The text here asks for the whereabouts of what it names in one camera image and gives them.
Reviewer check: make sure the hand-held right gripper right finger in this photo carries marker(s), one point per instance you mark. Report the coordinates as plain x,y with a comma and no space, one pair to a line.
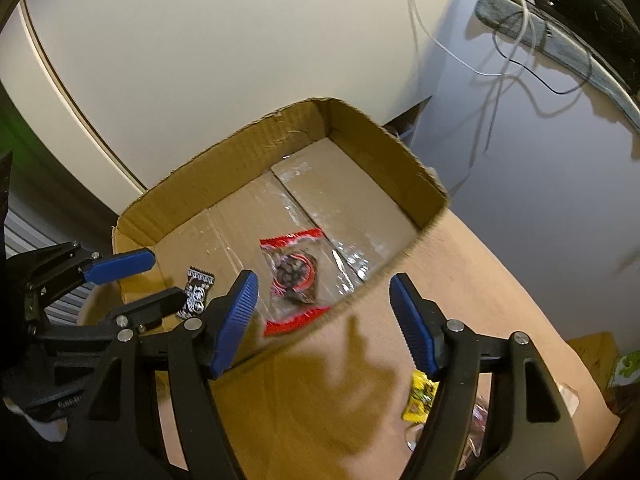
414,327

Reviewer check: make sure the yellow snack packet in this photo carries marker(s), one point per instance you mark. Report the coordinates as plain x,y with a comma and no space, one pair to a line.
419,400

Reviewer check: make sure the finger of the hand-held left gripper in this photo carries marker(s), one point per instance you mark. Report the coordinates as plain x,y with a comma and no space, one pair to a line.
152,307
122,264

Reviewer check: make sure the clear wrapped snack packet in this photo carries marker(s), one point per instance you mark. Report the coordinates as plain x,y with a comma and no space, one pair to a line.
479,420

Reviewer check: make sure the red-trimmed clear snack packet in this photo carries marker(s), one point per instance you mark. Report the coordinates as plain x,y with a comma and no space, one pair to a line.
294,272

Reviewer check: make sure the cardboard box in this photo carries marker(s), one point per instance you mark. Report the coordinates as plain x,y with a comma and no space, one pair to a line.
350,200

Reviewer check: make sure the black and white candy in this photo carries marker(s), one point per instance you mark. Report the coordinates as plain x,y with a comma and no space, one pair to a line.
196,294

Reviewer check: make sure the grey stone window sill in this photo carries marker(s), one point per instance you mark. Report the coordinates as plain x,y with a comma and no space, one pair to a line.
565,45

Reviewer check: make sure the flat brown carton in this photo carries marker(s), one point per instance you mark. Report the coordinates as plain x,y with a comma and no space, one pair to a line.
592,360

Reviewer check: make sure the green printed box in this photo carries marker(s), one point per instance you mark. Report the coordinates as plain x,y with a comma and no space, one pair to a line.
622,372

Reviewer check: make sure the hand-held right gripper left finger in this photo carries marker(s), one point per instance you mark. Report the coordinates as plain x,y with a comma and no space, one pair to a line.
234,327

